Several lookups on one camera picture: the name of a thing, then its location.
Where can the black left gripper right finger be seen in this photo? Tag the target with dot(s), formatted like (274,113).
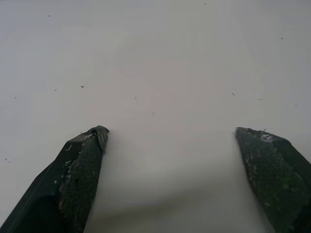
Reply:
(279,179)

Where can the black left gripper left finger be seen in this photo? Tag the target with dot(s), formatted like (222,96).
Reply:
(60,184)

